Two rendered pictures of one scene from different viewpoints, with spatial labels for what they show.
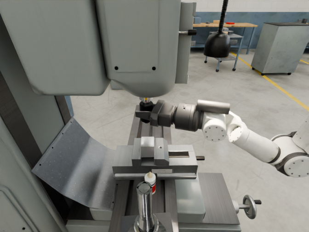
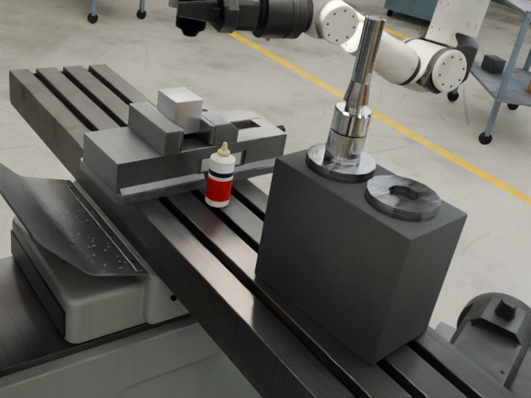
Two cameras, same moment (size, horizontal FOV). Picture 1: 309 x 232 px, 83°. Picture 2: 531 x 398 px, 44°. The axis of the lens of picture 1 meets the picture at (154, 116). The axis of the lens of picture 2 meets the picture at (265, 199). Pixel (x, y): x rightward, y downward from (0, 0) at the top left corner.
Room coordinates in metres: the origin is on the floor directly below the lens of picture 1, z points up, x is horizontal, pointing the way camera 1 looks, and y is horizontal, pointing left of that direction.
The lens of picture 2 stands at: (-0.35, 0.60, 1.48)
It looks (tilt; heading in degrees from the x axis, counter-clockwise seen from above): 29 degrees down; 317
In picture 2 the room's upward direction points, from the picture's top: 10 degrees clockwise
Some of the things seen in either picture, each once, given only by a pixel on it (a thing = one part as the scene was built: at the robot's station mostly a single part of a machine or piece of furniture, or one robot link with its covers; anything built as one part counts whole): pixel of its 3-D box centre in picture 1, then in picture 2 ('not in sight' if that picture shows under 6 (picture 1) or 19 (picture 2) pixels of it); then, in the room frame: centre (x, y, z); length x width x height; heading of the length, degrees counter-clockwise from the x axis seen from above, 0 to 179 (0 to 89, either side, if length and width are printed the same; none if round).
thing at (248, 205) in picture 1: (242, 206); not in sight; (0.51, -0.47, 0.63); 0.16 x 0.12 x 0.12; 89
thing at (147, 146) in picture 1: (147, 147); (178, 110); (0.53, 0.03, 1.05); 0.06 x 0.05 x 0.06; 1
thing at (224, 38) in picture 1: (217, 43); not in sight; (0.54, -0.18, 1.45); 0.07 x 0.07 x 0.06
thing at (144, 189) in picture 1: (145, 207); (364, 65); (0.16, 0.02, 1.26); 0.03 x 0.03 x 0.11
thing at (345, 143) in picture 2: not in sight; (347, 137); (0.16, 0.02, 1.16); 0.05 x 0.05 x 0.06
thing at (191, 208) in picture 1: (148, 186); (168, 238); (0.52, 0.03, 0.79); 0.50 x 0.35 x 0.12; 89
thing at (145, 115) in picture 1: (143, 115); (198, 11); (0.49, 0.04, 1.23); 0.06 x 0.02 x 0.03; 74
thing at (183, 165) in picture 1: (154, 156); (190, 140); (0.53, 0.00, 0.99); 0.35 x 0.15 x 0.11; 91
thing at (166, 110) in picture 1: (171, 115); (247, 10); (0.49, -0.06, 1.23); 0.13 x 0.12 x 0.10; 164
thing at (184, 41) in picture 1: (183, 46); not in sight; (0.52, -0.08, 1.45); 0.04 x 0.04 x 0.21; 89
